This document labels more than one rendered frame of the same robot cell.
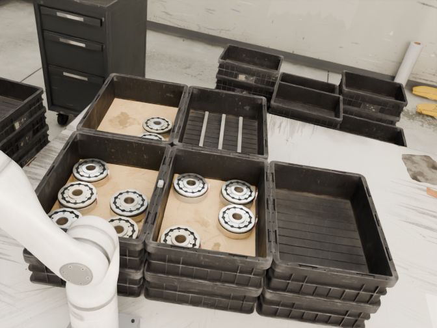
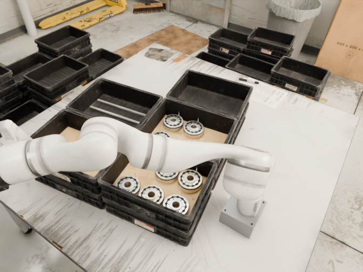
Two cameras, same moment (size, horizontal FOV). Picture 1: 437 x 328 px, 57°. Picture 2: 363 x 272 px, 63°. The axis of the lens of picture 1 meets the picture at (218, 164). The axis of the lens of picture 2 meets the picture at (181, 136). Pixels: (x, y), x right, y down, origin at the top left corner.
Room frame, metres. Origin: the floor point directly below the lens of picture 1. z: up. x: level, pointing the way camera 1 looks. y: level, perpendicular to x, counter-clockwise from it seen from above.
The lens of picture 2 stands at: (0.42, 0.94, 1.86)
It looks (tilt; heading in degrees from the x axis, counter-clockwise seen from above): 45 degrees down; 294
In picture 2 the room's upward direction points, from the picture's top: 3 degrees clockwise
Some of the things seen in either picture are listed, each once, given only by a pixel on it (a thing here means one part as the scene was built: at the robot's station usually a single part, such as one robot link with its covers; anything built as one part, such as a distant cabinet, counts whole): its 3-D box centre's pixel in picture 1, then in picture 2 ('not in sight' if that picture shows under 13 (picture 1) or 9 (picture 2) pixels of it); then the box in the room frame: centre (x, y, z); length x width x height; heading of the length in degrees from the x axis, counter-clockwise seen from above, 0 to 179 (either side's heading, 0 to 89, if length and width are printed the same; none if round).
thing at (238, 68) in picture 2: not in sight; (248, 82); (0.82, -1.43, 0.31); 0.40 x 0.30 x 0.34; 172
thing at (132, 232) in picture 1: (118, 231); (190, 178); (0.69, 0.22, 0.86); 0.10 x 0.10 x 0.01
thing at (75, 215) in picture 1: (62, 222); (175, 205); (0.68, 0.36, 0.86); 0.10 x 0.10 x 0.01
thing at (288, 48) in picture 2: not in sight; (266, 58); (0.77, -1.83, 0.37); 0.42 x 0.34 x 0.46; 172
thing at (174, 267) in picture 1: (212, 212); (188, 135); (0.80, -0.01, 0.87); 0.40 x 0.30 x 0.11; 2
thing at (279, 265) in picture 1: (324, 215); (210, 93); (0.81, -0.31, 0.92); 0.40 x 0.30 x 0.02; 2
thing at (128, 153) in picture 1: (104, 196); (159, 180); (0.80, 0.29, 0.87); 0.40 x 0.30 x 0.11; 2
